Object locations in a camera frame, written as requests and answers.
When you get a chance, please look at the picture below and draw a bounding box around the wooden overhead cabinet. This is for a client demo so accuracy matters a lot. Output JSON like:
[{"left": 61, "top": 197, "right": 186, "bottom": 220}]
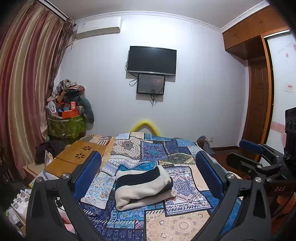
[{"left": 223, "top": 6, "right": 288, "bottom": 60}]

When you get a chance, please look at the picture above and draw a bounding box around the white wall air conditioner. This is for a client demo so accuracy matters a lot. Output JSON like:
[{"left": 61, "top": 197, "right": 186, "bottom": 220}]
[{"left": 76, "top": 16, "right": 122, "bottom": 39}]

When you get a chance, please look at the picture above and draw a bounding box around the blue patchwork bed quilt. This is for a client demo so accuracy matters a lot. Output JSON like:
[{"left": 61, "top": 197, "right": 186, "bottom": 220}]
[{"left": 80, "top": 132, "right": 219, "bottom": 240}]

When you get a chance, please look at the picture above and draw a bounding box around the grey plush toy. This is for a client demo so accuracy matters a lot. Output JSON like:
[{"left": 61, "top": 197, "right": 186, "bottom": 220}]
[{"left": 78, "top": 96, "right": 94, "bottom": 124}]

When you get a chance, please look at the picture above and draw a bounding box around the wooden folding lap desk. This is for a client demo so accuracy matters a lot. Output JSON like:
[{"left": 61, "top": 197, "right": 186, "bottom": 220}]
[{"left": 45, "top": 141, "right": 106, "bottom": 178}]

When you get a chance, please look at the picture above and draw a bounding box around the brown wooden door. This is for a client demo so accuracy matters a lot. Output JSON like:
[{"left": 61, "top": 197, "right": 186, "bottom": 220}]
[{"left": 242, "top": 58, "right": 268, "bottom": 144}]

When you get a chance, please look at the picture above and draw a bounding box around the cream navy striped cat sweater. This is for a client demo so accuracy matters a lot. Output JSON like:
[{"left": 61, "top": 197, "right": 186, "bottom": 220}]
[{"left": 114, "top": 165, "right": 177, "bottom": 211}]

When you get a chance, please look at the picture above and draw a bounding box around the pile of colourful clothes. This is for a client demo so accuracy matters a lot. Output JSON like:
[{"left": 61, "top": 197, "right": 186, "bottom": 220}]
[{"left": 47, "top": 79, "right": 88, "bottom": 105}]

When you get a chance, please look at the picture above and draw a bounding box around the green fabric storage bin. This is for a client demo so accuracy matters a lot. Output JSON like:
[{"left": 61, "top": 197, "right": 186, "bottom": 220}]
[{"left": 47, "top": 115, "right": 86, "bottom": 139}]

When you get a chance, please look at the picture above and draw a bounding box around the small black wall monitor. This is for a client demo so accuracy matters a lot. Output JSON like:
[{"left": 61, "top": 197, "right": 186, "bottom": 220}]
[{"left": 137, "top": 74, "right": 165, "bottom": 95}]

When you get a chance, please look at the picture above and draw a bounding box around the grey bag on floor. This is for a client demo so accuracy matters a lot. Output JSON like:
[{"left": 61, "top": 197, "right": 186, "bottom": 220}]
[{"left": 197, "top": 136, "right": 215, "bottom": 156}]

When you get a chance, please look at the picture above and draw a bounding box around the yellow curved foam tube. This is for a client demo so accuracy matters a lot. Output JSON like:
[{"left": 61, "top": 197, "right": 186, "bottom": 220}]
[{"left": 131, "top": 120, "right": 160, "bottom": 136}]

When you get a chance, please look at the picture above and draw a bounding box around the black wall television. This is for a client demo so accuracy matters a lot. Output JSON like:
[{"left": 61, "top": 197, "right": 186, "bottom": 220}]
[{"left": 126, "top": 46, "right": 177, "bottom": 76}]

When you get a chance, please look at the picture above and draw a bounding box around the striped red beige curtain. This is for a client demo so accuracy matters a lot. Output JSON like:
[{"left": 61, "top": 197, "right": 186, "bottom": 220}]
[{"left": 1, "top": 1, "right": 74, "bottom": 179}]

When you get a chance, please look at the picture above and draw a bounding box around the white wardrobe sliding door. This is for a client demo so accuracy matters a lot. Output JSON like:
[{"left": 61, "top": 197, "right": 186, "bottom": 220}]
[{"left": 265, "top": 31, "right": 295, "bottom": 153}]

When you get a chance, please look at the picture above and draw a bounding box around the orange box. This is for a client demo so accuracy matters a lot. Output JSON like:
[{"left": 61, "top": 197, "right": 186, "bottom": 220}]
[{"left": 62, "top": 101, "right": 79, "bottom": 118}]

